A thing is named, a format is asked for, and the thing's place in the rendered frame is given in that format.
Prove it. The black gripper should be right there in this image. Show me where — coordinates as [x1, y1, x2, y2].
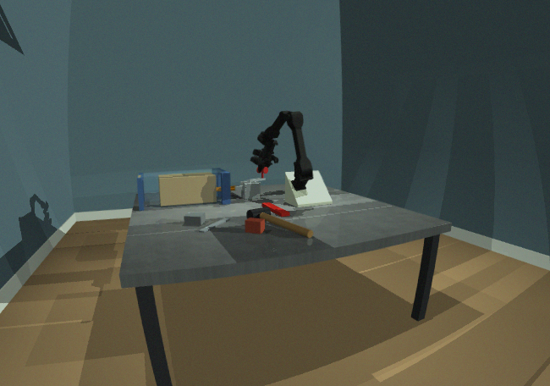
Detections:
[250, 148, 278, 173]

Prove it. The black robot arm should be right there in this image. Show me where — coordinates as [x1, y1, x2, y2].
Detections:
[257, 111, 314, 191]

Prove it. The red flat bar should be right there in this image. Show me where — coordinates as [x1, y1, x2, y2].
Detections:
[261, 202, 289, 217]

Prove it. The black-headed mallet with wooden handle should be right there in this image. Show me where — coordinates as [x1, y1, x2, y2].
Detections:
[246, 207, 313, 238]

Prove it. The pale grey flat bar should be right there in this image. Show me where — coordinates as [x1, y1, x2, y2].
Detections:
[199, 218, 230, 233]

